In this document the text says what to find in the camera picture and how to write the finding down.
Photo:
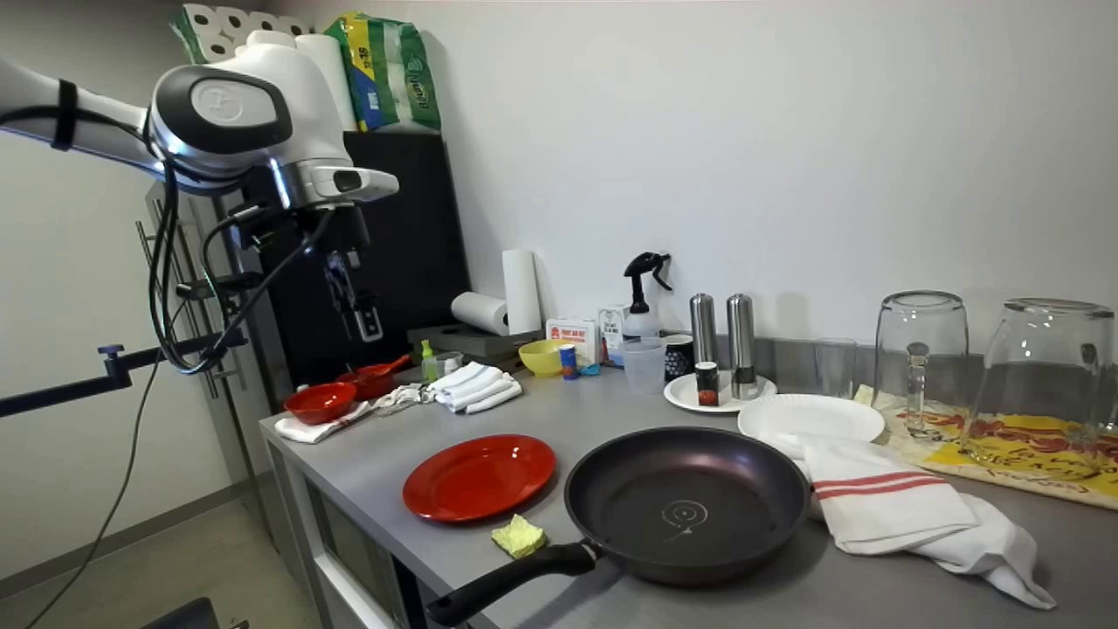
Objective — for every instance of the red saucepan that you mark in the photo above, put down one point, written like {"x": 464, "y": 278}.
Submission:
{"x": 370, "y": 374}

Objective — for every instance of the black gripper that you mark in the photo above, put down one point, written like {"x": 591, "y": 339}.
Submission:
{"x": 349, "y": 273}

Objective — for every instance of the small yellow sponge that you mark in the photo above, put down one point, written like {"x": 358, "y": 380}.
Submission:
{"x": 519, "y": 536}

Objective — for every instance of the red dinner plate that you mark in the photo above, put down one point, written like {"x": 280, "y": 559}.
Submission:
{"x": 475, "y": 475}

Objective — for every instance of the yellow plastic bowl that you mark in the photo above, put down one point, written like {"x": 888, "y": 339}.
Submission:
{"x": 540, "y": 359}

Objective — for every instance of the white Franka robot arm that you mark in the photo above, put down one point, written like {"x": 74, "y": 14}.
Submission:
{"x": 249, "y": 98}

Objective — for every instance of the black frying pan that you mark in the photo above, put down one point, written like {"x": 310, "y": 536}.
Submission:
{"x": 687, "y": 501}

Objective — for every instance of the green printed package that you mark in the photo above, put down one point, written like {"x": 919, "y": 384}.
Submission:
{"x": 388, "y": 76}

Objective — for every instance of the yellow patterned drying mat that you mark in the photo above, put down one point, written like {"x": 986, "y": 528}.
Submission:
{"x": 1023, "y": 458}

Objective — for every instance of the small white saucer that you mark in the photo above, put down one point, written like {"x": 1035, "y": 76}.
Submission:
{"x": 752, "y": 396}

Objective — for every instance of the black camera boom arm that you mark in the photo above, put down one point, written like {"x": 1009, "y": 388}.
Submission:
{"x": 71, "y": 388}

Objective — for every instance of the white towel red stripes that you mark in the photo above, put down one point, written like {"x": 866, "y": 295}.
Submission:
{"x": 895, "y": 508}

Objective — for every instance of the upturned glass pitcher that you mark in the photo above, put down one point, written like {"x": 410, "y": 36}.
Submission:
{"x": 923, "y": 350}
{"x": 1049, "y": 372}

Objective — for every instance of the paper towel roll pack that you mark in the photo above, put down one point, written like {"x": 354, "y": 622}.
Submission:
{"x": 327, "y": 71}

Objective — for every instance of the white towel blue stripes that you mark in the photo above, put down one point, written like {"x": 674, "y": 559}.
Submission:
{"x": 471, "y": 384}

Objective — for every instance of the spray bottle black trigger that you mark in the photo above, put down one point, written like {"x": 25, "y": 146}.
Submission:
{"x": 641, "y": 334}

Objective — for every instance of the large white plate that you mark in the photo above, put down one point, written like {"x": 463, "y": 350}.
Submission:
{"x": 809, "y": 417}

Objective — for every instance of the standing paper towel roll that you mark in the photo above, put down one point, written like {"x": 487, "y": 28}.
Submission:
{"x": 523, "y": 291}

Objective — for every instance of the tall black cabinet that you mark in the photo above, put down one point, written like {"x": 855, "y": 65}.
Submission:
{"x": 420, "y": 232}

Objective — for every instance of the grey plastic tray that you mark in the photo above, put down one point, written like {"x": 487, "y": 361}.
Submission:
{"x": 475, "y": 346}

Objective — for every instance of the red bowl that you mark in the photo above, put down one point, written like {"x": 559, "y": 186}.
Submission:
{"x": 323, "y": 402}

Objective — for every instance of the lying paper towel roll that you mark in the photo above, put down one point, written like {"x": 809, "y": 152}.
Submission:
{"x": 481, "y": 311}

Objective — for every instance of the small green bottle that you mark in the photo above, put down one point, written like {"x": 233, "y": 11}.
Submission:
{"x": 431, "y": 365}

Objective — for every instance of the small blue can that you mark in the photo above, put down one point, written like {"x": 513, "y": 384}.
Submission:
{"x": 568, "y": 361}

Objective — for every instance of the steel spice grinder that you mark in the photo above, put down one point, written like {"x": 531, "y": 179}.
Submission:
{"x": 742, "y": 334}
{"x": 704, "y": 327}

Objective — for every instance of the small dark spice bottle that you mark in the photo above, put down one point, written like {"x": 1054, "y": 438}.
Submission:
{"x": 707, "y": 381}

